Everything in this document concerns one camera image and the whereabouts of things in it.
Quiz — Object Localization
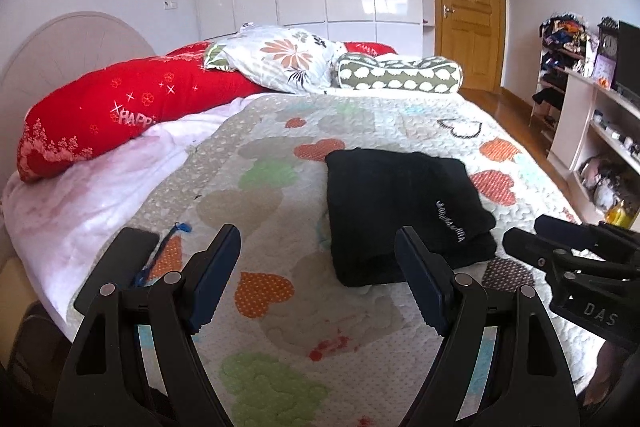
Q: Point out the red printed pillow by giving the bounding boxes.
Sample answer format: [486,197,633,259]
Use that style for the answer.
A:
[16,41,398,184]

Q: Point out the blue lanyard cord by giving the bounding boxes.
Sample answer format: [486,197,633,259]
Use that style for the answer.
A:
[132,221,193,288]

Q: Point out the black rectangular pad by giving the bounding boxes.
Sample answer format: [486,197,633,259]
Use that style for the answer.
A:
[73,227,160,315]

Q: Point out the white shelf unit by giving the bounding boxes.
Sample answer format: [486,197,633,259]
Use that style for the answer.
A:
[545,67,640,228]

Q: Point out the white round headboard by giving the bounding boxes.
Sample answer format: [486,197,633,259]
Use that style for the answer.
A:
[0,11,158,118]

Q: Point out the black television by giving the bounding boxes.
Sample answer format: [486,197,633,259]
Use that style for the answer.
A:
[612,21,640,95]

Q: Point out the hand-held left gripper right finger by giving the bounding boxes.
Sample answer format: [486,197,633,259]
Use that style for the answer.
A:
[394,226,581,427]

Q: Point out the purple card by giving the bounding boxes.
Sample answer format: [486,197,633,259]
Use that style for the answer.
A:
[592,57,616,82]

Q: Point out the white floral pillow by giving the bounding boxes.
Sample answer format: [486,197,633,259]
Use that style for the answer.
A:
[202,23,346,95]

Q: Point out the rack with clothes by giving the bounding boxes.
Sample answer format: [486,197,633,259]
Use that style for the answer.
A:
[530,14,598,142]

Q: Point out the yellow bottle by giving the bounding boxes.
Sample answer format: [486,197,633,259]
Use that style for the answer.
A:
[605,199,636,228]

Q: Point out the green white-dotted bolster pillow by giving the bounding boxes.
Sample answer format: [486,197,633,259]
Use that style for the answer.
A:
[334,53,465,95]

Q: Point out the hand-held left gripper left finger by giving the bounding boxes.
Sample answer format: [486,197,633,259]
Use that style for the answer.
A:
[52,223,242,427]

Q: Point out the wooden door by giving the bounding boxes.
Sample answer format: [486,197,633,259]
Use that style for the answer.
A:
[427,0,508,95]

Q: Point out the dark mantel clock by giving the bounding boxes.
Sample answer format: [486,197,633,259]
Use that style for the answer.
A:
[597,17,621,58]

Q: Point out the black pants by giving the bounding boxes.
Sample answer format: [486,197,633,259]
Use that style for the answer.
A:
[325,148,497,289]

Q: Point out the heart-patterned quilt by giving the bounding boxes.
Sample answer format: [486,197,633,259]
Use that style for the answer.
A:
[65,89,606,427]

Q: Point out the white fleece blanket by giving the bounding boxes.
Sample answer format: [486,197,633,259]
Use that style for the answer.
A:
[2,94,266,323]

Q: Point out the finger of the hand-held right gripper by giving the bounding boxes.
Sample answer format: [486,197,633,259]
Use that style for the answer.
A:
[502,227,556,269]
[534,214,601,253]

